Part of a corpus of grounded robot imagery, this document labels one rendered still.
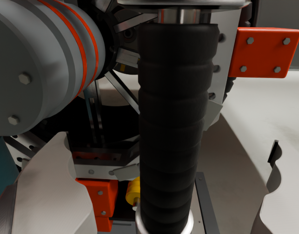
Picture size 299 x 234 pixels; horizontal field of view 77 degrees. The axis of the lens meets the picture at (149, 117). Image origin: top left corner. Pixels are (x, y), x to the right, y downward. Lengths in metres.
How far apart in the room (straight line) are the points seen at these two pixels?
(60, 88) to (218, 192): 1.13
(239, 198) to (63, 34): 1.19
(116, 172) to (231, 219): 0.83
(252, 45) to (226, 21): 0.05
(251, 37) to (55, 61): 0.26
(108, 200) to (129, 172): 0.10
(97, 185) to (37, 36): 0.34
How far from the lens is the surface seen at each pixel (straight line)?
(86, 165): 0.43
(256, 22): 0.72
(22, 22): 0.20
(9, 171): 0.39
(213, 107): 0.34
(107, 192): 0.46
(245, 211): 1.22
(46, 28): 0.23
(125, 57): 0.41
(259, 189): 1.37
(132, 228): 0.79
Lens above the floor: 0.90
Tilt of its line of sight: 28 degrees down
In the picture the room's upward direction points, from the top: 1 degrees clockwise
